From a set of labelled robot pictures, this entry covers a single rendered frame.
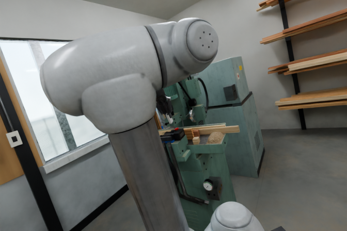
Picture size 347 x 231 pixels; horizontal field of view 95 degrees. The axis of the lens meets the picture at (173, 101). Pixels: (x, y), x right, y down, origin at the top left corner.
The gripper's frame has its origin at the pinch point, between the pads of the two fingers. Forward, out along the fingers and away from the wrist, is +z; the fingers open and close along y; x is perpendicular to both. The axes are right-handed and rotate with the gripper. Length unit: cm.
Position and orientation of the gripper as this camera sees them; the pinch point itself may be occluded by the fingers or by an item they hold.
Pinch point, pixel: (169, 117)
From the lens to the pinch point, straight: 100.0
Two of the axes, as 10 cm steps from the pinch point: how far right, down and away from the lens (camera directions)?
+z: 3.6, 8.7, 3.4
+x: -3.7, 4.7, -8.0
